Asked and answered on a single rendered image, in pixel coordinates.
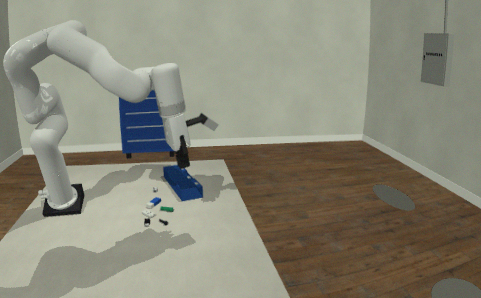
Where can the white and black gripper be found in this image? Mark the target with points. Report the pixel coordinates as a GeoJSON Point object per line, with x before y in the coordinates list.
{"type": "Point", "coordinates": [177, 137]}

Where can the blue three-compartment bin rack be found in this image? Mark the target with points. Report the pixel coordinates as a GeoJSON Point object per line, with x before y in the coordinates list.
{"type": "Point", "coordinates": [174, 181]}

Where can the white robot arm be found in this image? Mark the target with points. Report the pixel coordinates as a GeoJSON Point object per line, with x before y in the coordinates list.
{"type": "Point", "coordinates": [69, 41]}

